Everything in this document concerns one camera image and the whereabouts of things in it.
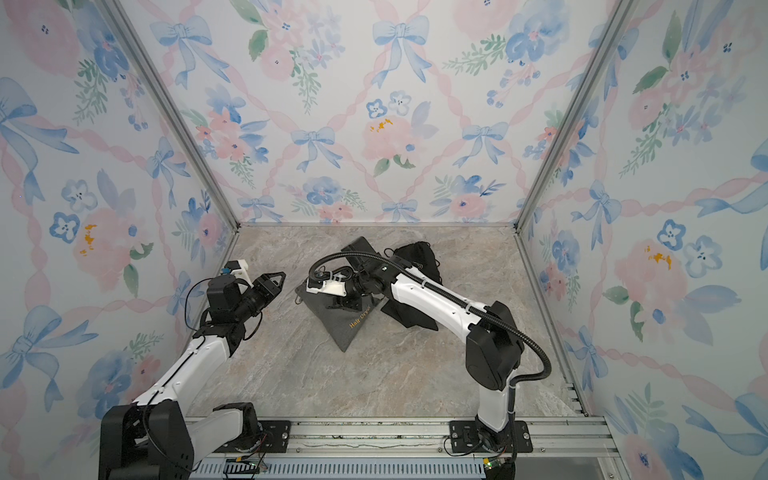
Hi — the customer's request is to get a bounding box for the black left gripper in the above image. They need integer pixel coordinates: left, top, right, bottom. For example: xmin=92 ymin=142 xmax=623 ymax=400
xmin=236 ymin=270 xmax=285 ymax=323

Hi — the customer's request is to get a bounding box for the grey fabric drawstring pouch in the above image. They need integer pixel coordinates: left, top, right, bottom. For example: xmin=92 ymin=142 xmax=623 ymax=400
xmin=294 ymin=257 xmax=381 ymax=352

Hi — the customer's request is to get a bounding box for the plain black drawstring pouch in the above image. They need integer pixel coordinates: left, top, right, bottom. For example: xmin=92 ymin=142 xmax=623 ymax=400
xmin=394 ymin=241 xmax=442 ymax=284

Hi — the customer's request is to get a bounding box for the black pouch with gold logo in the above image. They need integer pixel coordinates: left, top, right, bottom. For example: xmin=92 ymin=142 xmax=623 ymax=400
xmin=381 ymin=299 xmax=438 ymax=331

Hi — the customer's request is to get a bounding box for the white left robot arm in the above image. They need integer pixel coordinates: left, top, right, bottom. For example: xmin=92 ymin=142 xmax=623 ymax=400
xmin=98 ymin=261 xmax=286 ymax=479

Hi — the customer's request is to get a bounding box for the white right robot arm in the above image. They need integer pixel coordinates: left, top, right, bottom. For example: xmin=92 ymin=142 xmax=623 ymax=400
xmin=322 ymin=264 xmax=524 ymax=433

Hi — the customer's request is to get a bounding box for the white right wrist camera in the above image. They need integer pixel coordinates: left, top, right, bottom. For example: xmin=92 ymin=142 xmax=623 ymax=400
xmin=305 ymin=269 xmax=351 ymax=297

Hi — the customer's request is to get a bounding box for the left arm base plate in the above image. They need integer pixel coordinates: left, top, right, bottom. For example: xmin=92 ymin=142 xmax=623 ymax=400
xmin=215 ymin=420 xmax=292 ymax=455

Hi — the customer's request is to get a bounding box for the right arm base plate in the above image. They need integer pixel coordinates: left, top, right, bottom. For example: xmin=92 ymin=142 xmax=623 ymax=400
xmin=445 ymin=420 xmax=533 ymax=455

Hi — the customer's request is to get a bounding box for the aluminium corner post left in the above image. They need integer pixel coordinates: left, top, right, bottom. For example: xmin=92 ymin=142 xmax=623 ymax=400
xmin=96 ymin=1 xmax=240 ymax=232

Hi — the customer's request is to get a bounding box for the aluminium corner post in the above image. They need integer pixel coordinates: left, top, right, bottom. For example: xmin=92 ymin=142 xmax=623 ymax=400
xmin=96 ymin=1 xmax=240 ymax=232
xmin=514 ymin=0 xmax=635 ymax=236

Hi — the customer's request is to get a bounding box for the black corrugated cable conduit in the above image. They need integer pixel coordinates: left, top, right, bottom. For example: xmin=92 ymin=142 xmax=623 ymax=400
xmin=308 ymin=250 xmax=552 ymax=415

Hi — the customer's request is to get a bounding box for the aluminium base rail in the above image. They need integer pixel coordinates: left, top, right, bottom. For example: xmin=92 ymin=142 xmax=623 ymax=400
xmin=187 ymin=417 xmax=629 ymax=479

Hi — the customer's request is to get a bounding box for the aluminium corner post right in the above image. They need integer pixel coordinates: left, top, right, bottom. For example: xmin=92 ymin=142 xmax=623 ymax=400
xmin=514 ymin=0 xmax=635 ymax=236

